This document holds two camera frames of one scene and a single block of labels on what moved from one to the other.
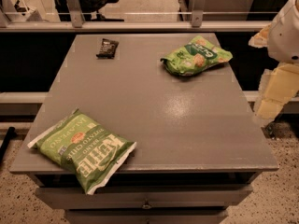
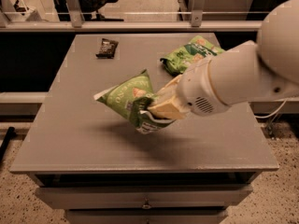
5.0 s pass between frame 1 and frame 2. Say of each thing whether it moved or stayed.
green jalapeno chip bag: moved
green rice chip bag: stayed
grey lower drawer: stayed
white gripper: moved
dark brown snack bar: stayed
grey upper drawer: stayed
